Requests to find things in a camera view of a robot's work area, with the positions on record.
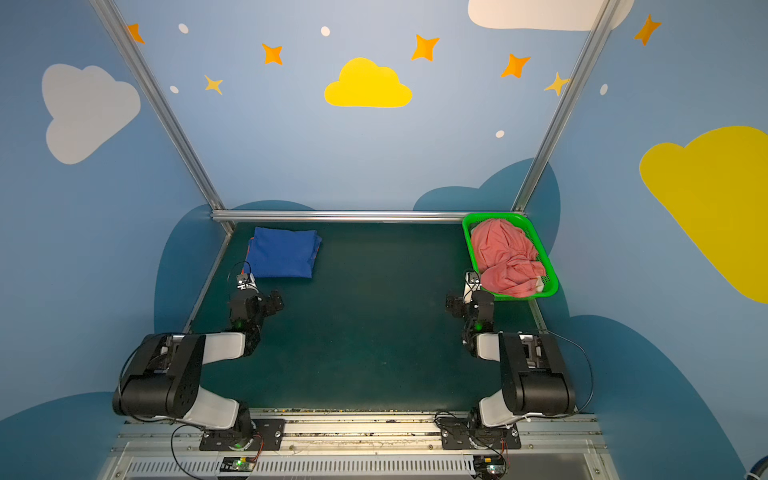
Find pink t shirt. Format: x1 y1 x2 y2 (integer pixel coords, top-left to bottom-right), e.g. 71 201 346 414
470 218 546 298

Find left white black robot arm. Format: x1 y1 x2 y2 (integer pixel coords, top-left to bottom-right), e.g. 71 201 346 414
112 289 285 451

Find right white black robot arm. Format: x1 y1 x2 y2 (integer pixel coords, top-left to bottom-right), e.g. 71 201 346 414
435 290 578 449

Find folded blue t shirt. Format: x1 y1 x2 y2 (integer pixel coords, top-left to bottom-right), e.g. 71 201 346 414
244 227 322 279

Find right circuit board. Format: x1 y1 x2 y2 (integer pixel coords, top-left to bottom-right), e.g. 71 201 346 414
472 456 507 480

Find left green circuit board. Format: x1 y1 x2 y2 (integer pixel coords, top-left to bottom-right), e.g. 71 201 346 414
219 457 256 473

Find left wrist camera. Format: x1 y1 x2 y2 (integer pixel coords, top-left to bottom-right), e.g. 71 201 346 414
236 273 258 291

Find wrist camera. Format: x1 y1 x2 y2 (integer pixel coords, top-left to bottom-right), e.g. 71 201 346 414
236 273 258 291
462 270 481 303

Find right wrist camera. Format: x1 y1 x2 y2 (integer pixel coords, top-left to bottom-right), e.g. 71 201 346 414
462 270 481 303

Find back aluminium frame bar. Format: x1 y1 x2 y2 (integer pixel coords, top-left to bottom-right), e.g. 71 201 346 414
211 209 524 224

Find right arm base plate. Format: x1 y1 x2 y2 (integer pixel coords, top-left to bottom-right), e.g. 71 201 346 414
434 415 521 452

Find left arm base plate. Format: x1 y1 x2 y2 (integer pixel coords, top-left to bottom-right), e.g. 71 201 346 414
199 418 286 452

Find aluminium rail base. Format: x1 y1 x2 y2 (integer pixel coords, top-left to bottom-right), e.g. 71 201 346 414
99 409 618 479

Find right aluminium frame post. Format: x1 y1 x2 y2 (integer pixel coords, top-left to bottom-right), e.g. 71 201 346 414
511 0 622 215

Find aluminium frame post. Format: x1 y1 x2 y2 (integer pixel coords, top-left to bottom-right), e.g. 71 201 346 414
511 0 622 215
90 0 226 211

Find left aluminium frame post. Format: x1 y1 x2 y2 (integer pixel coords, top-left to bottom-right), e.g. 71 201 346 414
90 0 226 211

